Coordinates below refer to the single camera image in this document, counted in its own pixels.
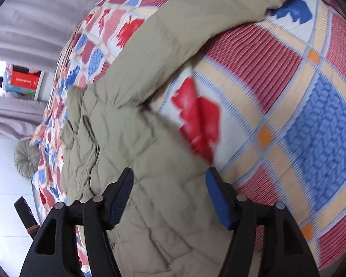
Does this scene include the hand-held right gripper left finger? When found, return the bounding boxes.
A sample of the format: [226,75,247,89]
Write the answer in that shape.
[19,167,134,277]

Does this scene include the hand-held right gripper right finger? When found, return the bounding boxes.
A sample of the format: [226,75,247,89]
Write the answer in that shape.
[205,167,320,277]

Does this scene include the khaki quilted jacket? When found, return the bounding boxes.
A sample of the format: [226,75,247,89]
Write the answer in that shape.
[59,0,312,277]

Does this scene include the round grey-green cushion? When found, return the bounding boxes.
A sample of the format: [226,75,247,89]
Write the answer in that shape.
[14,139,42,179]

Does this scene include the red blue patterned bed blanket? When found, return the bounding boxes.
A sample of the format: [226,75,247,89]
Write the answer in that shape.
[30,0,346,277]

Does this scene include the red box on shelf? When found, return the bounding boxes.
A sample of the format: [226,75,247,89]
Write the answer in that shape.
[4,62,46,101]

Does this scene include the grey curtain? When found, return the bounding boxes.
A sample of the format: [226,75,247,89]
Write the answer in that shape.
[0,0,127,142]

